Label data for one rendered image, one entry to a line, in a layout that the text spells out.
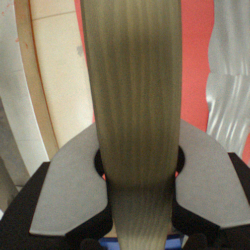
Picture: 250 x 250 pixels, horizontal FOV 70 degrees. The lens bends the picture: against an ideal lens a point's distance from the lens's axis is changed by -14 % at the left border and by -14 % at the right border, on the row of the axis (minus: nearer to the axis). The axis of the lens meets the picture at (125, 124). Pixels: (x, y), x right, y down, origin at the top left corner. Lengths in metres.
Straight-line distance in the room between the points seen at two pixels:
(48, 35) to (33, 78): 0.05
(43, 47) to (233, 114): 0.23
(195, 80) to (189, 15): 0.07
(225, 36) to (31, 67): 0.20
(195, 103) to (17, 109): 0.19
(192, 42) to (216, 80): 0.05
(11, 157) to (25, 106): 1.60
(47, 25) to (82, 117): 0.11
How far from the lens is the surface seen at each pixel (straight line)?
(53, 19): 0.22
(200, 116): 0.25
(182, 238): 0.33
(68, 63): 0.22
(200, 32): 0.22
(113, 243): 0.36
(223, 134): 0.27
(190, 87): 0.23
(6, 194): 0.29
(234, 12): 0.23
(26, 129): 0.23
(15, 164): 1.84
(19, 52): 0.20
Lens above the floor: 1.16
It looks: 61 degrees down
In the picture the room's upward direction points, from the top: 178 degrees counter-clockwise
